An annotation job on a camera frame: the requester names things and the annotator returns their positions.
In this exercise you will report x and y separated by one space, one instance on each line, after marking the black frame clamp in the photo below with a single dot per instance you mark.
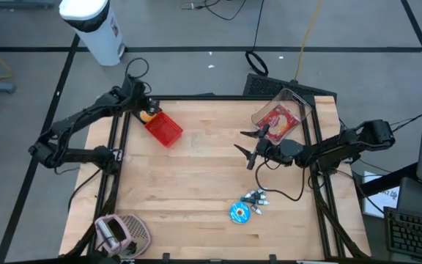
166 257
273 258

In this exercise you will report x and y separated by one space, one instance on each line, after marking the black tube with white label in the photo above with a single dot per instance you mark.
250 194
256 210
263 202
260 191

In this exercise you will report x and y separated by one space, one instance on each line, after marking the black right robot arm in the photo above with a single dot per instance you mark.
343 144

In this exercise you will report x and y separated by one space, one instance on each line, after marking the red plastic basket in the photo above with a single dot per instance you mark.
163 129

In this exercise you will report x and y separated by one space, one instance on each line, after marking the black keyboard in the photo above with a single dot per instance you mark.
416 234

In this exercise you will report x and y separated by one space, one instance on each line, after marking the white trash can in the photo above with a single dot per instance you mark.
97 40

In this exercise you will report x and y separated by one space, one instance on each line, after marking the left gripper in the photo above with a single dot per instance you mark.
153 106

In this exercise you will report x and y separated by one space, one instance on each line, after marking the round disc with orange print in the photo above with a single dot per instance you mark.
148 116

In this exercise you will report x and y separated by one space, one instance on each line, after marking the red popcorn bag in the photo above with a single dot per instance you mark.
278 122

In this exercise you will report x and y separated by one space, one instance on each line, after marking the pink perforated metal holder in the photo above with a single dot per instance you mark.
137 231

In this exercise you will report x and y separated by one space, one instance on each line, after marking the clear plastic bin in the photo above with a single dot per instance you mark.
288 97

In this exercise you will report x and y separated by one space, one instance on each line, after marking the white paper sheet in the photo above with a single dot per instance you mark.
383 201

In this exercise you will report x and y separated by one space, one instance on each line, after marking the black aluminium table frame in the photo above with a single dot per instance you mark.
203 97

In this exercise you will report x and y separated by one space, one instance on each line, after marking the dark marker with blue cap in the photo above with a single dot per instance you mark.
249 199

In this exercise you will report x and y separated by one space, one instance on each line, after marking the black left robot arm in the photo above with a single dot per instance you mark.
79 117

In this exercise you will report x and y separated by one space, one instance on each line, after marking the silver metal cylinder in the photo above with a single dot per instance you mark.
107 234

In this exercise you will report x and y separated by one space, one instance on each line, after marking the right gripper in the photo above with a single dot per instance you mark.
284 152

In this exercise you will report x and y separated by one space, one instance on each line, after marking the blue disc with yellow centre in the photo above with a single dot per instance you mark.
234 212

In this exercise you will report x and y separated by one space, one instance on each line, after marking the black perforated panel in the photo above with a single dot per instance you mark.
269 86

